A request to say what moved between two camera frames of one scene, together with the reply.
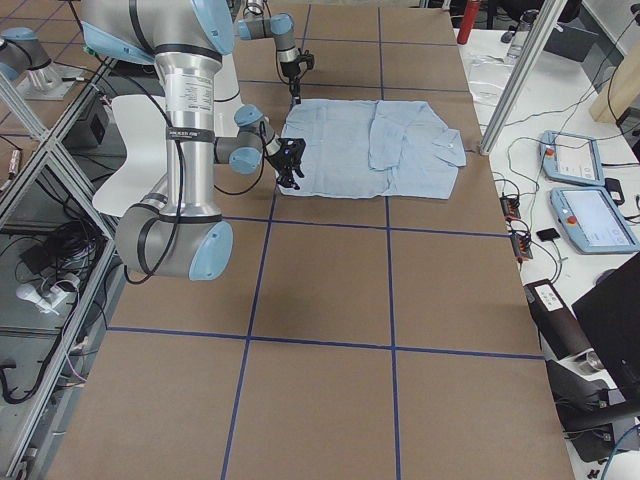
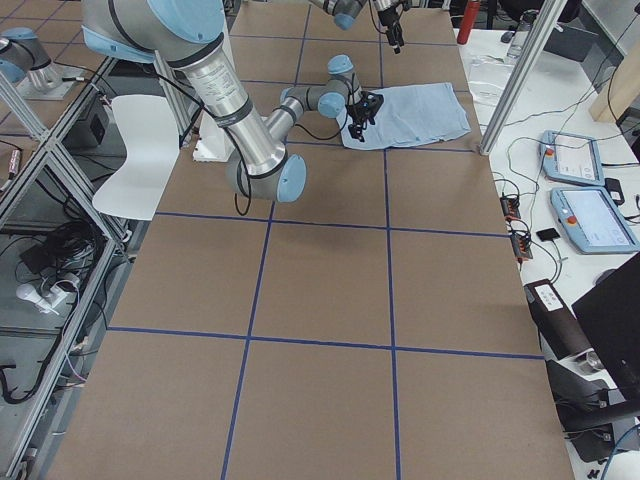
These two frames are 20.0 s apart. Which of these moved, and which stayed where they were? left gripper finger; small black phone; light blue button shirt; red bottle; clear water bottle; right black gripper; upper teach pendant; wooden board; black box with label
Moved: light blue button shirt; left gripper finger; right black gripper
Stayed: upper teach pendant; clear water bottle; small black phone; wooden board; black box with label; red bottle
